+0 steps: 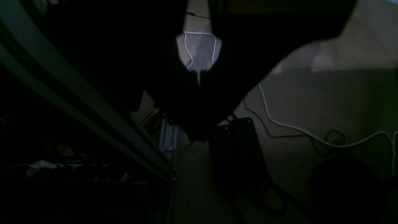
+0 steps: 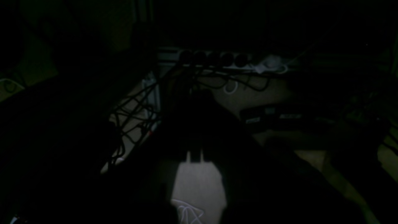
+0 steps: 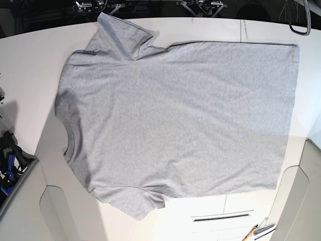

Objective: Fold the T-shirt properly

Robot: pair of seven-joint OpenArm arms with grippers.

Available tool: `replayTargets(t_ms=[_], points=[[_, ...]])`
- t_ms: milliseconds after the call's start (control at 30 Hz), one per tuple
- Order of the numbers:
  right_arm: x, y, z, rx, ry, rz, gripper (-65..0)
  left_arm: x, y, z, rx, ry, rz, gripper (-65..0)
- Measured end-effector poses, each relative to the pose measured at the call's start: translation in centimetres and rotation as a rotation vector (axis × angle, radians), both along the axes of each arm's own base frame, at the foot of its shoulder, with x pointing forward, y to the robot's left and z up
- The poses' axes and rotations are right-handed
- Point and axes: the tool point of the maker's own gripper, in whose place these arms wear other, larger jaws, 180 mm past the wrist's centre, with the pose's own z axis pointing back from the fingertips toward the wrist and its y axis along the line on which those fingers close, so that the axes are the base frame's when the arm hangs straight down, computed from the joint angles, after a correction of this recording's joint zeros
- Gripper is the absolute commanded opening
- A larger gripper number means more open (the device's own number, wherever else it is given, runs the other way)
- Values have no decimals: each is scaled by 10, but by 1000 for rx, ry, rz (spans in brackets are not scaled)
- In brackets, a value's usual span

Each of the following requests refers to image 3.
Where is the grey T-shirt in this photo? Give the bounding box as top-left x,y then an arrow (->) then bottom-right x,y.
55,13 -> 299,220

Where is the white slotted grommet plate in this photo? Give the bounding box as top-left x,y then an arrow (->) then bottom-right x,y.
190,210 -> 254,222

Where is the yellow pencil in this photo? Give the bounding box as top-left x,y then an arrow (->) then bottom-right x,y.
242,225 -> 258,241

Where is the grey binder clip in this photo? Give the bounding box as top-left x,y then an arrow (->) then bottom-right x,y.
253,217 -> 275,237

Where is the blue clamps pile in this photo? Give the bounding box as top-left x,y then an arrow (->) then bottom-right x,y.
1,131 -> 37,204

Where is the grey hanging cable loop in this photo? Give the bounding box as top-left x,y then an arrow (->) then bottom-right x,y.
288,0 -> 312,36

